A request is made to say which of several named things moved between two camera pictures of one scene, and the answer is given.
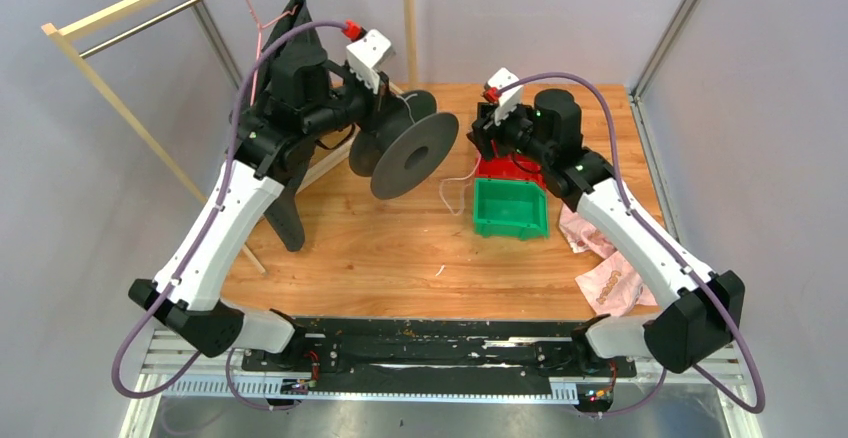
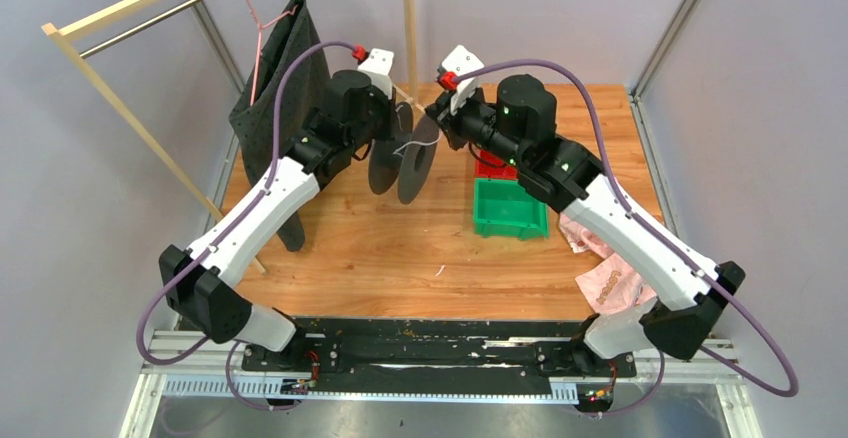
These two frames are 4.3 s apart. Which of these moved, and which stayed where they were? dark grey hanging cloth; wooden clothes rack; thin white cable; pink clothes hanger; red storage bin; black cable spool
Moved: black cable spool; thin white cable
Stayed: wooden clothes rack; dark grey hanging cloth; red storage bin; pink clothes hanger
